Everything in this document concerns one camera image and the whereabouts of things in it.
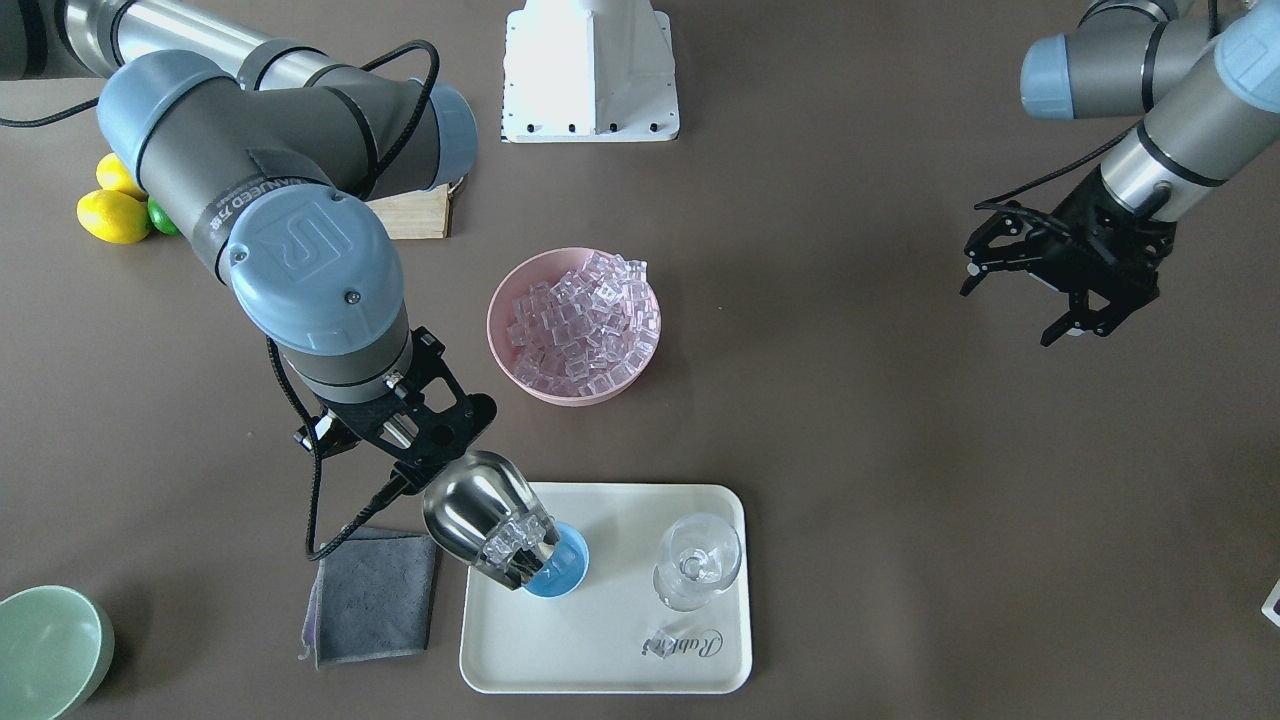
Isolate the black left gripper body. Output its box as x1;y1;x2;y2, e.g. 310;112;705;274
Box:
975;169;1176;307

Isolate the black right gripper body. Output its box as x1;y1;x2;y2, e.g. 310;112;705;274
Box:
293;327;497;489

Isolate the steel ice scoop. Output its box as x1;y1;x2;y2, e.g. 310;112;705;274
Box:
422;451;561;591

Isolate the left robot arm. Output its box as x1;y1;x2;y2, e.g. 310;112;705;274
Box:
961;1;1279;346

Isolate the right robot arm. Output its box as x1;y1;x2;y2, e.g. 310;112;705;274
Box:
3;1;497;495

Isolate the pile of clear ice cubes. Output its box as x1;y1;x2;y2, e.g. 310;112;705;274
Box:
507;251;660;397

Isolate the blue cup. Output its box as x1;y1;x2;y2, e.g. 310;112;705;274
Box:
524;521;590;598

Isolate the grey folded cloth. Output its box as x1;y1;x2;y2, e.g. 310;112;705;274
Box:
298;527;439;669

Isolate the pink bowl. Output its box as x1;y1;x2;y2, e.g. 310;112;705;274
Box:
486;247;662;407

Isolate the wooden cutting board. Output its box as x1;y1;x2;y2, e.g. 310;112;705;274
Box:
366;176;468;241

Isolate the cream serving tray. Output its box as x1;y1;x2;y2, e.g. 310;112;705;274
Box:
460;482;754;694

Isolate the clear wine glass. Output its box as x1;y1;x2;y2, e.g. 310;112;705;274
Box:
653;512;745;612

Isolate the green lime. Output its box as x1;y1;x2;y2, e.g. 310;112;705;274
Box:
146;197;182;236

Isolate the white object at edge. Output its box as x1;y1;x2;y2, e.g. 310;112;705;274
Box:
1260;582;1280;626

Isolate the lower whole lemon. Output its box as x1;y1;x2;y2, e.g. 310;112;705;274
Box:
76;190;152;245

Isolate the whole lemon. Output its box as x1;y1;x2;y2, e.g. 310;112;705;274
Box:
95;152;148;202
76;190;152;245

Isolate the upper whole lemon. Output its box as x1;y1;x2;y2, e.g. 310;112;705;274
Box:
95;152;148;202

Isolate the green bowl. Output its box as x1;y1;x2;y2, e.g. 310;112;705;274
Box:
1;585;115;719

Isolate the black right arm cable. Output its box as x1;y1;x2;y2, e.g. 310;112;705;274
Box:
0;38;442;562

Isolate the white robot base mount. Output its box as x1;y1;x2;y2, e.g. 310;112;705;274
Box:
500;1;681;143

